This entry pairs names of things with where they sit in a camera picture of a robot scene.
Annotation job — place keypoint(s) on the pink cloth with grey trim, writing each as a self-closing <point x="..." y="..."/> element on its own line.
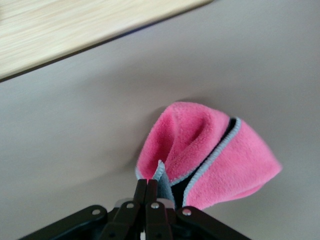
<point x="225" y="170"/>

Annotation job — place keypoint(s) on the wooden cutting board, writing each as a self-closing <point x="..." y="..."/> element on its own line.
<point x="62" y="30"/>

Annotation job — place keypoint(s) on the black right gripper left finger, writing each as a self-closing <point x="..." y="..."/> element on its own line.
<point x="125" y="220"/>

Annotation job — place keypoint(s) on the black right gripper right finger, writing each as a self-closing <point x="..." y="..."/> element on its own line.
<point x="160" y="222"/>

